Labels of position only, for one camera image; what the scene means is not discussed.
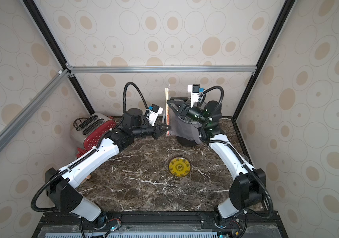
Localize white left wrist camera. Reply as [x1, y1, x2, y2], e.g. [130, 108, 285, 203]
[145, 104, 163, 126]

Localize black left corrugated cable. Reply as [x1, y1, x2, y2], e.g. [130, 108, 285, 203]
[31, 81, 149, 212]

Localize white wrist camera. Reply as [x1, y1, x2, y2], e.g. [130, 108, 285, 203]
[187, 84, 205, 107]
[145, 104, 163, 126]

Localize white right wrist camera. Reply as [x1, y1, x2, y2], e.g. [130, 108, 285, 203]
[187, 84, 205, 107]

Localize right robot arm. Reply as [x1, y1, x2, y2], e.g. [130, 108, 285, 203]
[167, 97, 273, 227]

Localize red silver toaster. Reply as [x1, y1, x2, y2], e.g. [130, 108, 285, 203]
[70, 113, 117, 158]

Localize left aluminium frame bar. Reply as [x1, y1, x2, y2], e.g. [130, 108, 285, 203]
[0, 69, 69, 152]

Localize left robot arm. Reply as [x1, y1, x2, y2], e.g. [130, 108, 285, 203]
[45, 104, 170, 224]

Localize black corrugated cable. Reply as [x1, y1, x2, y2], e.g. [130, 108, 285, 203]
[31, 81, 149, 212]
[199, 85, 274, 220]

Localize clear plastic bin liner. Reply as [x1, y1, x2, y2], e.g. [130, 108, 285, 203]
[167, 103, 202, 147]

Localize black right corrugated cable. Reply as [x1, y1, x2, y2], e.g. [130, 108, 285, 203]
[199, 85, 274, 220]

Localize horizontal aluminium frame bar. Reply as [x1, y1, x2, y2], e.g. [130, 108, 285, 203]
[69, 65, 257, 73]

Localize yellow patterned plate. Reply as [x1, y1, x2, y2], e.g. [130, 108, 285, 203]
[168, 157, 192, 178]

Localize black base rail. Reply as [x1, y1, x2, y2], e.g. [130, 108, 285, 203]
[33, 211, 288, 238]

